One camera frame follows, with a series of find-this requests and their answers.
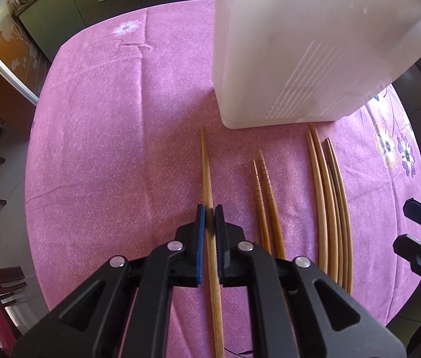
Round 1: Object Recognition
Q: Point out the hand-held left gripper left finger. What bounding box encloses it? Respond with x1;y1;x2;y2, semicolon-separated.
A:
11;204;206;358

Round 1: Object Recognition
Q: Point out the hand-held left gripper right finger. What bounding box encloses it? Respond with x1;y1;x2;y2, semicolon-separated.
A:
214;205;407;358

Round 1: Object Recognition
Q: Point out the ribbed brown wooden chopstick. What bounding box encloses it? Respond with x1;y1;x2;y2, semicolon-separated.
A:
250;160;272;252
257;148;286;260

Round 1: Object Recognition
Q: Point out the light wooden chopstick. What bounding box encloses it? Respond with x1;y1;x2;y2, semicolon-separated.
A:
305;132;328;274
309;123;342;282
200;127;224;358

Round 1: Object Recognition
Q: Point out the dark brown wooden chopstick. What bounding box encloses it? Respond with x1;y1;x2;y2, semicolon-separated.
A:
323;141;348;288
327;138;354;294

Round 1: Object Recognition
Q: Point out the white plastic utensil container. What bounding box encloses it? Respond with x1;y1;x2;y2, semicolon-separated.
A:
211;0;421;130

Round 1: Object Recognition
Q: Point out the dark sink cabinet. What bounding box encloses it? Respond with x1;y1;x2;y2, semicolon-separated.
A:
391;56;421;127

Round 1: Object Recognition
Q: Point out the pink floral tablecloth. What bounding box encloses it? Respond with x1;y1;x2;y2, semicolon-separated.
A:
26;0;421;358

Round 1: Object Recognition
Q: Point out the green kitchen cabinet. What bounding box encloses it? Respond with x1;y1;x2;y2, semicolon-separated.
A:
18;0;215;62

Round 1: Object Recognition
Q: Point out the flower print glass door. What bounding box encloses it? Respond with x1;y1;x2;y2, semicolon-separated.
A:
0;0;52;106

